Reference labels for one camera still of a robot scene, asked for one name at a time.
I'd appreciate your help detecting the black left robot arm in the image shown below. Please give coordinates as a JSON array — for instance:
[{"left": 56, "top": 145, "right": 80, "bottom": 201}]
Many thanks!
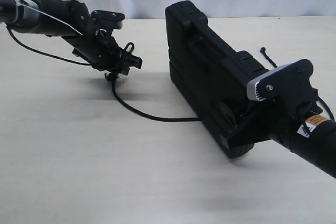
[{"left": 1, "top": 0, "right": 143, "bottom": 75}]

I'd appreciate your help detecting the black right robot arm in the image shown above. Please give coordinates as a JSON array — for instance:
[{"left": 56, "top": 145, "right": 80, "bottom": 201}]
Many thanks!
[{"left": 220, "top": 103, "right": 335, "bottom": 177}]

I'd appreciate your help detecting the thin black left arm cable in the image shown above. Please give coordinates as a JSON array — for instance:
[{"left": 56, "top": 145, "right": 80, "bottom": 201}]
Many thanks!
[{"left": 5, "top": 23, "right": 92, "bottom": 66}]

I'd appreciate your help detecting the black plastic carry case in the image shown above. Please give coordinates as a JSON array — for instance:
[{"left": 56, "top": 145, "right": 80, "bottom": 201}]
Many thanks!
[{"left": 165, "top": 0, "right": 267, "bottom": 159}]

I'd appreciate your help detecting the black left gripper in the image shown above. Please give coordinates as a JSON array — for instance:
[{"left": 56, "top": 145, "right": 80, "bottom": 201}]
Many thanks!
[{"left": 67, "top": 36, "right": 143, "bottom": 72}]

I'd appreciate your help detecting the white cable tie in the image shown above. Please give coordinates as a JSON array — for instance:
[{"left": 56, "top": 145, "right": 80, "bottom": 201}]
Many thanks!
[{"left": 1, "top": 0, "right": 82, "bottom": 37}]

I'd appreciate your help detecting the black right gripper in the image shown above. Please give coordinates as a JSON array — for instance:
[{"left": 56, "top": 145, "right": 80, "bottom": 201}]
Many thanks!
[{"left": 220, "top": 103, "right": 291, "bottom": 151}]

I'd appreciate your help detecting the black braided rope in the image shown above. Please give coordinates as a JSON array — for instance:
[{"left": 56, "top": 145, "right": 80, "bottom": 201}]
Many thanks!
[{"left": 103, "top": 42, "right": 335, "bottom": 123}]

